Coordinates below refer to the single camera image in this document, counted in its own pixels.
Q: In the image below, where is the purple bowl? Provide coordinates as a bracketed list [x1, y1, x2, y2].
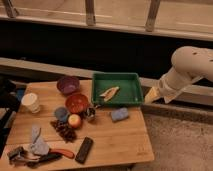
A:
[56, 76, 80, 95]

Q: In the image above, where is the dark chair at left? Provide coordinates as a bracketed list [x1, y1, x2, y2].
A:
[0, 76, 20, 156]

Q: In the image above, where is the white paper cup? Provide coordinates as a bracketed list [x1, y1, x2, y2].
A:
[21, 93, 40, 113]

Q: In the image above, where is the dark grape bunch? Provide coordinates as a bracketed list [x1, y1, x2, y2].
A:
[50, 120, 77, 143]

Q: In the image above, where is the blue grey cloth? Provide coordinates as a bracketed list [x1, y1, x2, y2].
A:
[28, 125, 49, 156]

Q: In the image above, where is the dark metal clip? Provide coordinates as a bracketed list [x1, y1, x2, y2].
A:
[7, 146, 27, 164]

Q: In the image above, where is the red handled tool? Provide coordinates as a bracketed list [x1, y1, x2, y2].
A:
[50, 149, 75, 159]

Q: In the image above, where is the small blue bowl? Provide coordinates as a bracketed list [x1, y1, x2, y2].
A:
[54, 107, 69, 122]

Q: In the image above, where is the red bowl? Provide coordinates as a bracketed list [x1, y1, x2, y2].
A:
[65, 93, 89, 113]

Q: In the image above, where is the red yellow apple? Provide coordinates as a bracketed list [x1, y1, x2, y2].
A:
[68, 114, 82, 128]

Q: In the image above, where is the black remote control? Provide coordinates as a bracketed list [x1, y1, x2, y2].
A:
[75, 137, 93, 164]

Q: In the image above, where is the small metal cup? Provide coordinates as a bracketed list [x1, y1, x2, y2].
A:
[84, 107, 96, 122]

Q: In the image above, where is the green plastic tray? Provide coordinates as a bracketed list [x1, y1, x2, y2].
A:
[91, 73, 143, 107]

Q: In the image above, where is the banana peel in tray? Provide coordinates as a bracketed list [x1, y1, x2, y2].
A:
[101, 86, 119, 102]

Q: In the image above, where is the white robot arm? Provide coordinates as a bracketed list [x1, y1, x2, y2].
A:
[144, 46, 213, 104]

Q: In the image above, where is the blue sponge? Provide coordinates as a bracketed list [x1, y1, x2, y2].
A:
[110, 108, 129, 122]

